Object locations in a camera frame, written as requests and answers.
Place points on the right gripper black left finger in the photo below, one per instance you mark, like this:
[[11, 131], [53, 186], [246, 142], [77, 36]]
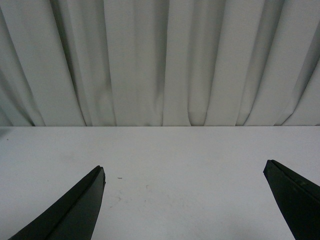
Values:
[[71, 217]]

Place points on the grey pleated curtain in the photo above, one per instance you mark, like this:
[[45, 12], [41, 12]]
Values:
[[95, 63]]

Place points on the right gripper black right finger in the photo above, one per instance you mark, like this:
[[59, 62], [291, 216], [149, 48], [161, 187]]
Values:
[[297, 198]]

